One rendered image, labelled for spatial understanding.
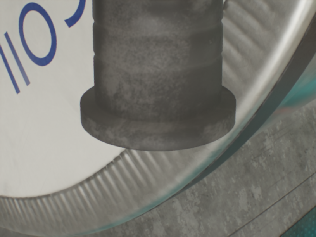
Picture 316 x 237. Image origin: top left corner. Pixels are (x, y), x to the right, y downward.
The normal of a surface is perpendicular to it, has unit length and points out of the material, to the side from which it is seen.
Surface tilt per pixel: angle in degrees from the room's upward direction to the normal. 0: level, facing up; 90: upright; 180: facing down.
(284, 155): 0
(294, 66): 56
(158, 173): 89
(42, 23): 90
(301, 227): 0
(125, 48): 70
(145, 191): 90
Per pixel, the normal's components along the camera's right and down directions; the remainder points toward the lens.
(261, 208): 0.62, -0.14
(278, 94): 0.62, 0.72
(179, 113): 0.36, 0.36
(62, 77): -0.70, 0.33
